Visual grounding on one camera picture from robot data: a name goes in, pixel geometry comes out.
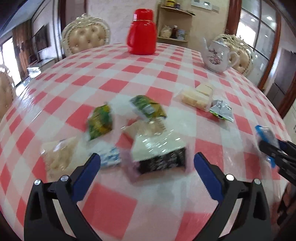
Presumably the black white snack packet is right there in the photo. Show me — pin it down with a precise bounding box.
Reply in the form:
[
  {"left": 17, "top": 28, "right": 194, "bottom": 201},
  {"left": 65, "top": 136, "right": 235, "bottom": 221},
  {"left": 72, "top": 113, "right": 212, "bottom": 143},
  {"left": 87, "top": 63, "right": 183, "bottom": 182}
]
[{"left": 122, "top": 119, "right": 188, "bottom": 174}]

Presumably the wall television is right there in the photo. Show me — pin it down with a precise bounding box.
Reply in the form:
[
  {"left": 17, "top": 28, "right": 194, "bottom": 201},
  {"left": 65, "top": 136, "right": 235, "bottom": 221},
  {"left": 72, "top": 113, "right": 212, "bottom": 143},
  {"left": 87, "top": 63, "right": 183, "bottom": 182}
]
[{"left": 35, "top": 25, "right": 49, "bottom": 52}]

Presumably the blue white candy packet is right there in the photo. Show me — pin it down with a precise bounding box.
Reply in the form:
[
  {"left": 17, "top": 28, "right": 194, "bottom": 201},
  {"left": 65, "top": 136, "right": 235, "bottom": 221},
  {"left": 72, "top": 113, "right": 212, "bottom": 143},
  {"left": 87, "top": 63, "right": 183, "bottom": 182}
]
[{"left": 91, "top": 140, "right": 122, "bottom": 168}]

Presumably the white television cabinet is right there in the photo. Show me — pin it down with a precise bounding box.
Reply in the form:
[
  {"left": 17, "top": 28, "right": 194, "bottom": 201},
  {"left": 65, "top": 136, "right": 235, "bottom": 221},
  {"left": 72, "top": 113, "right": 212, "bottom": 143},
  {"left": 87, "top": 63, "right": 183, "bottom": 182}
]
[{"left": 26, "top": 59, "right": 56, "bottom": 79}]

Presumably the ornate beige tufted chair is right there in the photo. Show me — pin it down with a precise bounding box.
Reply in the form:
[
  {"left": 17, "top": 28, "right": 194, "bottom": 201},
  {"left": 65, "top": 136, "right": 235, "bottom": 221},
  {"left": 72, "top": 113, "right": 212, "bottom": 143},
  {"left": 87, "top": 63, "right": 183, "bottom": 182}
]
[
  {"left": 213, "top": 34, "right": 253, "bottom": 76},
  {"left": 61, "top": 13, "right": 111, "bottom": 57},
  {"left": 0, "top": 65, "right": 15, "bottom": 121}
]

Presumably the wooden wall shelf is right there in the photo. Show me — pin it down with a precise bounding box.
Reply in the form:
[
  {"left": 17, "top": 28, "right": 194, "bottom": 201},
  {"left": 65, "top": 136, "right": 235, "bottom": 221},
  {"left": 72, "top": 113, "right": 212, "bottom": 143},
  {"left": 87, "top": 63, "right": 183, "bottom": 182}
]
[{"left": 157, "top": 2, "right": 196, "bottom": 43}]

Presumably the dark green snack packet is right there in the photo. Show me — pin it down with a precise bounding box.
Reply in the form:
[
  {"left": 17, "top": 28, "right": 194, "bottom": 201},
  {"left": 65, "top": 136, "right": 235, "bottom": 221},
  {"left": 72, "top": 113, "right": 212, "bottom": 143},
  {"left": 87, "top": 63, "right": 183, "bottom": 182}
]
[{"left": 129, "top": 95, "right": 167, "bottom": 120}]

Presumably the clear packet of white snacks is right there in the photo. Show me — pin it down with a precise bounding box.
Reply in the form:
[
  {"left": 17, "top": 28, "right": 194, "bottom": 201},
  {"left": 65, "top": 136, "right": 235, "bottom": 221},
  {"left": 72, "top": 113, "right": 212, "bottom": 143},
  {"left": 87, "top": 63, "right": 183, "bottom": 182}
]
[{"left": 40, "top": 137, "right": 78, "bottom": 180}]

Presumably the bag of white food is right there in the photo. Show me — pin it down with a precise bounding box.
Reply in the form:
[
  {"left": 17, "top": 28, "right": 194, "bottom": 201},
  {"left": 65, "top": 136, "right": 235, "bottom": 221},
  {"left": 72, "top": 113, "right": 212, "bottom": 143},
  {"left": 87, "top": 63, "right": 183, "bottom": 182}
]
[{"left": 161, "top": 25, "right": 172, "bottom": 38}]

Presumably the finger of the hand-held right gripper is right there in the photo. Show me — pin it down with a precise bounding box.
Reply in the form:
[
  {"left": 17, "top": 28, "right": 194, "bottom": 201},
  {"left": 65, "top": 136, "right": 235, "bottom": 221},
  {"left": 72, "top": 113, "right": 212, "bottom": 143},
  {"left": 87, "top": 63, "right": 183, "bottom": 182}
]
[
  {"left": 258, "top": 140, "right": 296, "bottom": 166},
  {"left": 276, "top": 138, "right": 296, "bottom": 154}
]

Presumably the green yellow snack packet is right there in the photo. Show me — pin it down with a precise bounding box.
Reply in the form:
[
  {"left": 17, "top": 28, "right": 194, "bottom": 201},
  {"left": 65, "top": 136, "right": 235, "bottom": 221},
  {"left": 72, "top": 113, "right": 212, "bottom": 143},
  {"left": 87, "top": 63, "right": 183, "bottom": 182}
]
[{"left": 87, "top": 103, "right": 114, "bottom": 141}]

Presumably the white floral teapot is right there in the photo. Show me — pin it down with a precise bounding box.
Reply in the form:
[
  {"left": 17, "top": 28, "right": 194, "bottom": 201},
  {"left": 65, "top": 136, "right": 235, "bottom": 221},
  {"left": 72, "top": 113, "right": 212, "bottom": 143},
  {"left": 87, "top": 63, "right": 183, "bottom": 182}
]
[{"left": 202, "top": 37, "right": 240, "bottom": 73}]

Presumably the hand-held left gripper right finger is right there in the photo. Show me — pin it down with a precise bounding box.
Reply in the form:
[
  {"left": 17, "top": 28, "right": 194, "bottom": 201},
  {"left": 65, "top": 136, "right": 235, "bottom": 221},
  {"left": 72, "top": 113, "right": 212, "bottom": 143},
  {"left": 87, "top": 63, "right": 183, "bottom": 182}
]
[{"left": 194, "top": 152, "right": 272, "bottom": 241}]

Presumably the glass partition door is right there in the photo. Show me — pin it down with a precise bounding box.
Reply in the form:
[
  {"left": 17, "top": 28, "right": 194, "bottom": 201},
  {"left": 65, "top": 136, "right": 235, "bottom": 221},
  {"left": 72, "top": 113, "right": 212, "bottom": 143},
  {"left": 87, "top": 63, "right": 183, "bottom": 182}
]
[{"left": 238, "top": 0, "right": 278, "bottom": 70}]

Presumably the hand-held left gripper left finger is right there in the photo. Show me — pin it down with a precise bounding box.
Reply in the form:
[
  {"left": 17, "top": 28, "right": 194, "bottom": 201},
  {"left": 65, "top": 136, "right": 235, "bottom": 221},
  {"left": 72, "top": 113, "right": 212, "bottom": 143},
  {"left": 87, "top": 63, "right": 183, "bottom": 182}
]
[{"left": 24, "top": 152, "right": 102, "bottom": 241}]

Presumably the silver green snack packet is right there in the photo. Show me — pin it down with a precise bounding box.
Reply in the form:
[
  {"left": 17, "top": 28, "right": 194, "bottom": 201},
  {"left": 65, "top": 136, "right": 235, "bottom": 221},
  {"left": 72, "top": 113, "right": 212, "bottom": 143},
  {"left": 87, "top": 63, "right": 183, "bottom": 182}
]
[{"left": 209, "top": 100, "right": 234, "bottom": 123}]

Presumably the white wall switch panel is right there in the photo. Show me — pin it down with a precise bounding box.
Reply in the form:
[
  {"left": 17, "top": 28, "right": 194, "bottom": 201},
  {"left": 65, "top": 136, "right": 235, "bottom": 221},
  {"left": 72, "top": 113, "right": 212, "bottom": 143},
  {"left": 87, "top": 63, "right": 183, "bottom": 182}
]
[{"left": 193, "top": 0, "right": 220, "bottom": 12}]

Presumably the brown curtain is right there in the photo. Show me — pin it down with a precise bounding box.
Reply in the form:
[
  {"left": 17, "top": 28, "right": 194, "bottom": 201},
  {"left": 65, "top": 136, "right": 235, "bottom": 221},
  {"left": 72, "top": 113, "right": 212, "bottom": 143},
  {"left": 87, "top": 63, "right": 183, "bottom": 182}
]
[{"left": 13, "top": 20, "right": 33, "bottom": 79}]

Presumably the red thermos jug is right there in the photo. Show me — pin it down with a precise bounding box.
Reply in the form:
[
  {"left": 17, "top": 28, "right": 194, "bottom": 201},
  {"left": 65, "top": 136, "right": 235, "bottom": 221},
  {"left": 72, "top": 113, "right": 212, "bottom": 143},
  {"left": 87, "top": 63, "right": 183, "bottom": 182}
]
[{"left": 126, "top": 9, "right": 157, "bottom": 55}]

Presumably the red white checkered tablecloth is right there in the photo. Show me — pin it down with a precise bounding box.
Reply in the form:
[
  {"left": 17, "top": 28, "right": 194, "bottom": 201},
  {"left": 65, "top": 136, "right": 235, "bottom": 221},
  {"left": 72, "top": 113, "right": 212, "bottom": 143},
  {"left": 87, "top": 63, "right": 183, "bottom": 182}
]
[{"left": 0, "top": 42, "right": 292, "bottom": 241}]

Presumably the clear packet of pale cake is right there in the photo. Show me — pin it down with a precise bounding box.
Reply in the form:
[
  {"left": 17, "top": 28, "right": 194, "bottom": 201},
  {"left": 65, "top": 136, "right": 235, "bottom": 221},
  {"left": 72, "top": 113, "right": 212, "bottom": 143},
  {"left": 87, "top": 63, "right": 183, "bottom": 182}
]
[{"left": 174, "top": 83, "right": 215, "bottom": 112}]

